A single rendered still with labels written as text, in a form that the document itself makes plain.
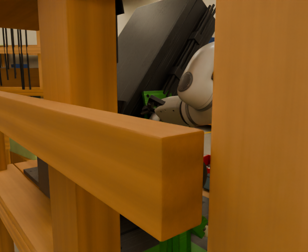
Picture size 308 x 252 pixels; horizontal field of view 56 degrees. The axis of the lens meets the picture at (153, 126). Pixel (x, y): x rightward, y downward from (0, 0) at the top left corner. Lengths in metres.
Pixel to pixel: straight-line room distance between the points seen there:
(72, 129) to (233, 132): 0.21
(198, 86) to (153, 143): 0.40
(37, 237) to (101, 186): 0.61
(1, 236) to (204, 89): 1.31
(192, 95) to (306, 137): 0.44
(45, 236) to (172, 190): 0.70
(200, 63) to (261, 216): 0.45
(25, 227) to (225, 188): 0.79
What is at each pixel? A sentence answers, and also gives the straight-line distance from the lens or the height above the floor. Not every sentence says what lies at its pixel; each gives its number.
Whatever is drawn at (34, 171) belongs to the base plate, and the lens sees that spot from 1.42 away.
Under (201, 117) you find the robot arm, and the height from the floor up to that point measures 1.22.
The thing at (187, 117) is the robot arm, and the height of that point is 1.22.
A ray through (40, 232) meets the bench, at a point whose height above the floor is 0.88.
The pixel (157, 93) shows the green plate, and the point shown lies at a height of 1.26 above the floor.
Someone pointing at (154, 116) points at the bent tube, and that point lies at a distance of 0.88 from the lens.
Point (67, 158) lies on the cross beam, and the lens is 0.40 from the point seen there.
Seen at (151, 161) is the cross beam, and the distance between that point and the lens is 0.24.
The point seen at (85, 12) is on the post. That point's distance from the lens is 0.52.
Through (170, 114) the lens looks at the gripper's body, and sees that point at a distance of 0.78.
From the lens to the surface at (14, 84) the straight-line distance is 3.76.
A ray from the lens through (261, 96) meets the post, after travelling 0.22.
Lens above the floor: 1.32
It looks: 10 degrees down
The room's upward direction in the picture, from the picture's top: straight up
